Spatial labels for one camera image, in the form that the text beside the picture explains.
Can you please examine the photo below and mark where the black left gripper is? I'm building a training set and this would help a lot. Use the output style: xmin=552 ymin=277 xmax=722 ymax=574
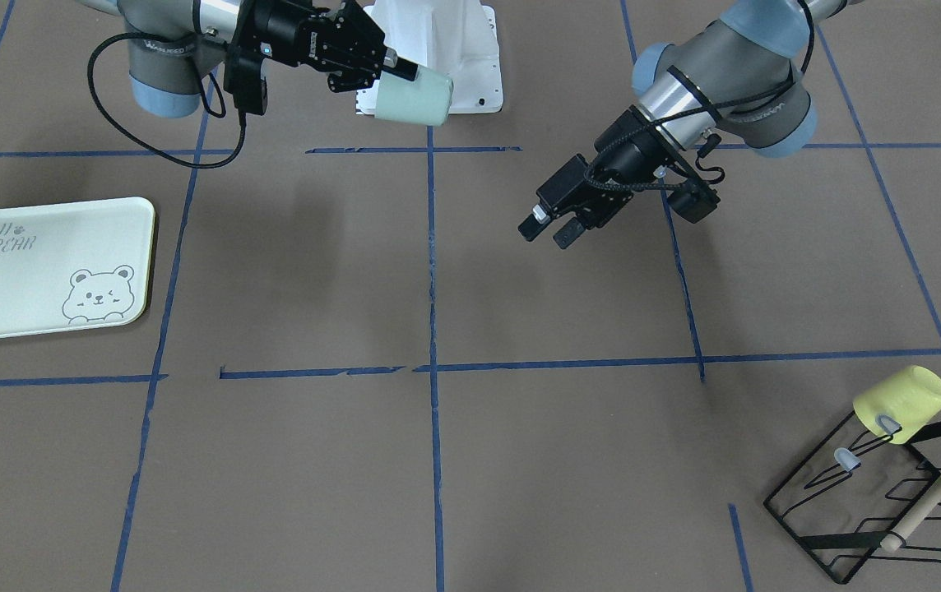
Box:
xmin=518 ymin=106 xmax=676 ymax=250

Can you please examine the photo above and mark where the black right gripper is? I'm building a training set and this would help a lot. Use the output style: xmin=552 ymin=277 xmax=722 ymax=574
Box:
xmin=231 ymin=1 xmax=420 ymax=93

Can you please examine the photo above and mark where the pale green plastic cup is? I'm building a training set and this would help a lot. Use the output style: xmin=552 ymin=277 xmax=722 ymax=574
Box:
xmin=373 ymin=67 xmax=454 ymax=127

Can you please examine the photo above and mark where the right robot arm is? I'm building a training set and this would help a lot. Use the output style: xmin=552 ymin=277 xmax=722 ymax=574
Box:
xmin=87 ymin=1 xmax=420 ymax=118

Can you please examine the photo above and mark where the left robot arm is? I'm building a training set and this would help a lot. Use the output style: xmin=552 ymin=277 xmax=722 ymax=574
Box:
xmin=518 ymin=1 xmax=846 ymax=248

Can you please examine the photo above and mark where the yellow plastic cup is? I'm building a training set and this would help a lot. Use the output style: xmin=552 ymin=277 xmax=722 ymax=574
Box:
xmin=851 ymin=366 xmax=941 ymax=445

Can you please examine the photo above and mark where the cream bear print tray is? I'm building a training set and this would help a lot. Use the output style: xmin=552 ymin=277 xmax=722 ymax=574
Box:
xmin=0 ymin=197 xmax=157 ymax=339

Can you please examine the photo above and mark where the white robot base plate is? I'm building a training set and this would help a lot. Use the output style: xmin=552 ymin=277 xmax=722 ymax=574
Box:
xmin=355 ymin=1 xmax=504 ymax=116

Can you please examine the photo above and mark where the black camera cable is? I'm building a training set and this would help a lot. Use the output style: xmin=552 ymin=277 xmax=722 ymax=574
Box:
xmin=87 ymin=31 xmax=249 ymax=170
xmin=586 ymin=0 xmax=817 ymax=194

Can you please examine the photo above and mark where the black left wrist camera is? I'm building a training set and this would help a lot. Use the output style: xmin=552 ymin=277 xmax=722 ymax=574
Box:
xmin=665 ymin=162 xmax=725 ymax=224

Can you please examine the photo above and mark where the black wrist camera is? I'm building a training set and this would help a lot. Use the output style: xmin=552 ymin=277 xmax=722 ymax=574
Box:
xmin=665 ymin=162 xmax=725 ymax=224
xmin=223 ymin=45 xmax=268 ymax=116

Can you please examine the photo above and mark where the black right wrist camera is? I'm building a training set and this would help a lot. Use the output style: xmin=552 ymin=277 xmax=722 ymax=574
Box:
xmin=223 ymin=45 xmax=268 ymax=116

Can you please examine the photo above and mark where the black wire cup rack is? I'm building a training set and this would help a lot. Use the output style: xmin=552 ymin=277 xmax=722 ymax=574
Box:
xmin=763 ymin=413 xmax=941 ymax=585

